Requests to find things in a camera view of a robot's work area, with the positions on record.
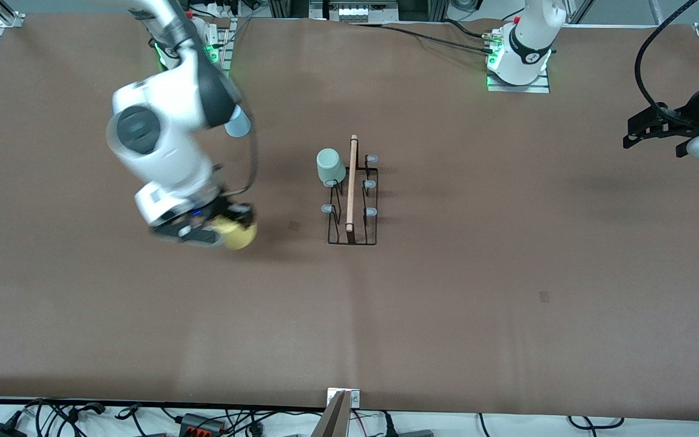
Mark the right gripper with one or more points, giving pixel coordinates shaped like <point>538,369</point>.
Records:
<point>232,210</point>

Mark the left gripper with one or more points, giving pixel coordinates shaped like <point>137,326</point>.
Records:
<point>682,116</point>

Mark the yellow plastic cup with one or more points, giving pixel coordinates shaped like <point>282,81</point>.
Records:
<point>241,237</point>

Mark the mint green plastic cup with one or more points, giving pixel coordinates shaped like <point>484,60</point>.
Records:
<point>330,167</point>

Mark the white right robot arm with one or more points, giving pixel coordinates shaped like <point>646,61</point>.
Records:
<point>161,121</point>

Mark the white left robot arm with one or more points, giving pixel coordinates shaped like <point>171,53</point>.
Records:
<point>525,42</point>

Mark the light blue plastic cup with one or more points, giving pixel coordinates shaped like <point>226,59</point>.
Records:
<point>239,124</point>

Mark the black orange connector block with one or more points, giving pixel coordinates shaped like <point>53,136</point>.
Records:
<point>201,423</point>

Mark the white power strip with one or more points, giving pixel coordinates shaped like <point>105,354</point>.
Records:
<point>222,9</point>

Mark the white socket strip device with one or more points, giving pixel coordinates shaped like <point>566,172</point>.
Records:
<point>355,12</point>

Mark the black plug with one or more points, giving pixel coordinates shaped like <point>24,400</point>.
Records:
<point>389,425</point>

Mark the grey box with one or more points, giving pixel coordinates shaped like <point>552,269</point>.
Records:
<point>416,433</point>

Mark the black power adapter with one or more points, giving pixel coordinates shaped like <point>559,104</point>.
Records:
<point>0,431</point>

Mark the small metal bracket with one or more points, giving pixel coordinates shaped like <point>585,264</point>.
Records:
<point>354,397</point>

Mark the grey camera post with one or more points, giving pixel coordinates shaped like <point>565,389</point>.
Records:
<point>332,422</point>

